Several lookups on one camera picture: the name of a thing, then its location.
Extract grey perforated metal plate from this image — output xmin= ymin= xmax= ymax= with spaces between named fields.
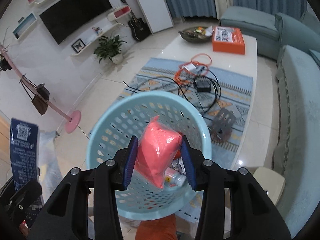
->
xmin=209 ymin=108 xmax=236 ymax=143

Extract white standing air conditioner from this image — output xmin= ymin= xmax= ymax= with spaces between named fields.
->
xmin=137 ymin=0 xmax=174 ymax=34

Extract scallop pattern tablecloth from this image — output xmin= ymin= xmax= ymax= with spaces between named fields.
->
xmin=38 ymin=131 xmax=62 ymax=202

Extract pink plastic packet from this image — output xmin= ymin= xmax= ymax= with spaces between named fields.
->
xmin=135 ymin=116 xmax=182 ymax=190

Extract green potted plant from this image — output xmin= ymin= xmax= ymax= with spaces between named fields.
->
xmin=94 ymin=35 xmax=126 ymax=64

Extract brown hanging bag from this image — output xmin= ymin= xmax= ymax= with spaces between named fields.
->
xmin=20 ymin=76 xmax=49 ymax=115

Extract light blue laundry basket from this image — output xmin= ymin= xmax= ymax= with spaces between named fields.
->
xmin=86 ymin=91 xmax=212 ymax=220

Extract pink coat rack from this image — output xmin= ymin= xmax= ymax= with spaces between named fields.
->
xmin=0 ymin=27 xmax=82 ymax=134

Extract butterfly picture frame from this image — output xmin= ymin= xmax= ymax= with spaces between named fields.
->
xmin=71 ymin=38 xmax=86 ymax=54

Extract orange cardboard box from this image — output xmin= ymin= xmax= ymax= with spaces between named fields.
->
xmin=212 ymin=26 xmax=246 ymax=55

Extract black cables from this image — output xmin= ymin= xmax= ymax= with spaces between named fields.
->
xmin=122 ymin=67 xmax=222 ymax=116

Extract orange cable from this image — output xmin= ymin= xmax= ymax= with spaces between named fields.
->
xmin=174 ymin=53 xmax=213 ymax=86

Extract black wall television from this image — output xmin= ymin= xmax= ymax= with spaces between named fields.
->
xmin=40 ymin=0 xmax=112 ymax=44

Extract black power adapter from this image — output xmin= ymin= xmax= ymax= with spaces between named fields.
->
xmin=194 ymin=78 xmax=212 ymax=93

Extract blue framed wall shelf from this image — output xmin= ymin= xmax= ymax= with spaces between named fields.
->
xmin=12 ymin=12 xmax=37 ymax=40

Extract white coffee table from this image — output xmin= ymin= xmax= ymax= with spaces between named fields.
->
xmin=158 ymin=35 xmax=258 ymax=169

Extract black acoustic guitar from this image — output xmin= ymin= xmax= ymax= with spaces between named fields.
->
xmin=128 ymin=11 xmax=151 ymax=42

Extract blue milk carton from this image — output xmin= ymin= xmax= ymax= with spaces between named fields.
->
xmin=9 ymin=118 xmax=43 ymax=228

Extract patterned blue rug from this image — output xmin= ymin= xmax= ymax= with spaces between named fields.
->
xmin=88 ymin=57 xmax=254 ymax=224

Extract white plastic bottle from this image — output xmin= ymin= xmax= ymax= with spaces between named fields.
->
xmin=164 ymin=167 xmax=187 ymax=187

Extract red white wall box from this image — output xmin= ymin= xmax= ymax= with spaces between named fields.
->
xmin=107 ymin=5 xmax=131 ymax=22

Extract dark fruit bowl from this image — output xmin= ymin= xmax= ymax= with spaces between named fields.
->
xmin=178 ymin=25 xmax=214 ymax=43

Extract teal sofa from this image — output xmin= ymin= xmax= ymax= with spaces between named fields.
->
xmin=220 ymin=6 xmax=319 ymax=238

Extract black hanging bag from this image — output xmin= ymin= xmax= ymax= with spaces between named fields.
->
xmin=24 ymin=77 xmax=50 ymax=101

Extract white lower wall shelf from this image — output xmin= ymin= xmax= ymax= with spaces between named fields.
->
xmin=70 ymin=23 xmax=123 ymax=57

